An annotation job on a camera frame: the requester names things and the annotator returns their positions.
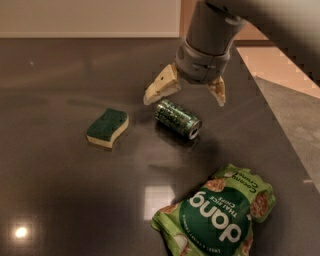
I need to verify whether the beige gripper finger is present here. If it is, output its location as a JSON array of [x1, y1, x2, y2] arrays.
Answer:
[[143, 64, 181, 105], [208, 76, 226, 107]]

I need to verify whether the green soda can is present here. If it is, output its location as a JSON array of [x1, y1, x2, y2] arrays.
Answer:
[[154, 99, 202, 140]]

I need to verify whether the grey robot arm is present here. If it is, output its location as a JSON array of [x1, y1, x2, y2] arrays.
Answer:
[[144, 0, 320, 105]]

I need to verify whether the green and yellow sponge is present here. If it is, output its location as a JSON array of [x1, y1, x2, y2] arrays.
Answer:
[[86, 108, 129, 148]]

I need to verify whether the green dang chips bag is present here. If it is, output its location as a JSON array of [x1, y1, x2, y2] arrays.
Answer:
[[151, 164, 275, 256]]

